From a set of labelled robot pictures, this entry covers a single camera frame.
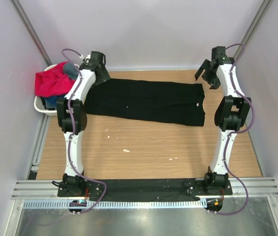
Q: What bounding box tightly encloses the black t shirt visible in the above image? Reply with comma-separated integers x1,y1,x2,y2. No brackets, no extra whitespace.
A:
84,79,205,126

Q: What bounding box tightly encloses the purple cable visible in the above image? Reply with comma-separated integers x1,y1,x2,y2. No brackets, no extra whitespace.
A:
61,49,108,214
206,43,255,216

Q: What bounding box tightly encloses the grey blue t shirt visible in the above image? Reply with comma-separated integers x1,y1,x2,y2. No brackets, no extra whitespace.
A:
62,62,79,80

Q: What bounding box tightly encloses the aluminium frame rail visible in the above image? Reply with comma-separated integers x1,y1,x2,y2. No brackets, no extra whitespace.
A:
11,177,278,200

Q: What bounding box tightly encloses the red t shirt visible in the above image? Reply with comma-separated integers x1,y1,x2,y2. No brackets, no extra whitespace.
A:
34,61,75,97

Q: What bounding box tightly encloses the white laundry basket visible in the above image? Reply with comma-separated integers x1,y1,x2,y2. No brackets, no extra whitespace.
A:
34,64,66,116

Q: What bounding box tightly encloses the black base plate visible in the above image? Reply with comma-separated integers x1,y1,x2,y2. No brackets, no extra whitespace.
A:
52,178,233,203

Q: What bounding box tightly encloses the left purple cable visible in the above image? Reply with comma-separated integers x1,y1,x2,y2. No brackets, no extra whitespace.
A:
61,49,108,214

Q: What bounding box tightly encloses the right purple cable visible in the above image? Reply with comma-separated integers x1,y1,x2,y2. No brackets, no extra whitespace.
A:
206,43,255,216

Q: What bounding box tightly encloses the white slotted cable duct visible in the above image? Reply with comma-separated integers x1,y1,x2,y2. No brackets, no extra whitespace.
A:
23,199,207,209

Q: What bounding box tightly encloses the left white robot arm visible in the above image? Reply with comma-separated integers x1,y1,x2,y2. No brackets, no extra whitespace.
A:
55,51,110,197

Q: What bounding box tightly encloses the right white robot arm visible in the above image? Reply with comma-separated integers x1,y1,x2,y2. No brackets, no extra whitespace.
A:
195,46,251,195

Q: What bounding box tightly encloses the dark blue t shirt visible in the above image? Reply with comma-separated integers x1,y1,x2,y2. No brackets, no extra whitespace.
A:
43,96,59,110

